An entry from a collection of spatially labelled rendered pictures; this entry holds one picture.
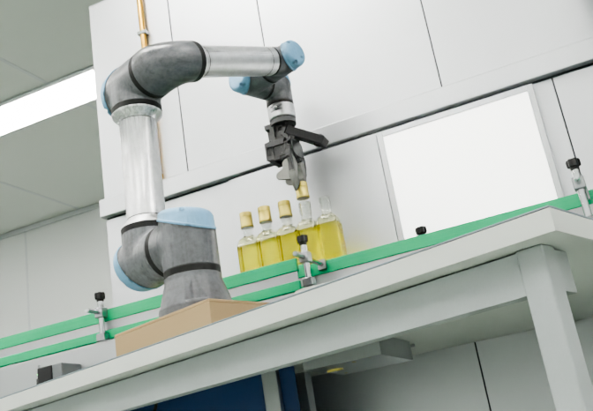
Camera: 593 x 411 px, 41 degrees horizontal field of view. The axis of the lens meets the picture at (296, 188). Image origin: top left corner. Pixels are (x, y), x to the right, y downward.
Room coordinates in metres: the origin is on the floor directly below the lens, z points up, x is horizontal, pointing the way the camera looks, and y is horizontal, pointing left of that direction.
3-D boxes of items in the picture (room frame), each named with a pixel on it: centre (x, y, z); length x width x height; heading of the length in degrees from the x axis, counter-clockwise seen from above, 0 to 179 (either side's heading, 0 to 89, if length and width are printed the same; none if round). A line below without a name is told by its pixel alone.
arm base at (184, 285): (1.57, 0.24, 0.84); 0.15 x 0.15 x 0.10
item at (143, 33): (2.33, 0.42, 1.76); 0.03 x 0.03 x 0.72; 68
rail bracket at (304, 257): (1.87, 0.00, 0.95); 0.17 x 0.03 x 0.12; 158
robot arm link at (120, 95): (1.66, 0.33, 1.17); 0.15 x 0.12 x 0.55; 47
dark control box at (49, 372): (2.07, 0.68, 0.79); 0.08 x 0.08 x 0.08; 68
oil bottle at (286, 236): (2.03, 0.04, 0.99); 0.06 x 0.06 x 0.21; 69
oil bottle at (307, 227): (2.01, -0.01, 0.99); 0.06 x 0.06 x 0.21; 68
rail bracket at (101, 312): (2.05, 0.57, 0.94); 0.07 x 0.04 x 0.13; 158
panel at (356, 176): (2.07, -0.23, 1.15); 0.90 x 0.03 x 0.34; 68
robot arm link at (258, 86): (1.93, 0.06, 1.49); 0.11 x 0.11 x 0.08; 47
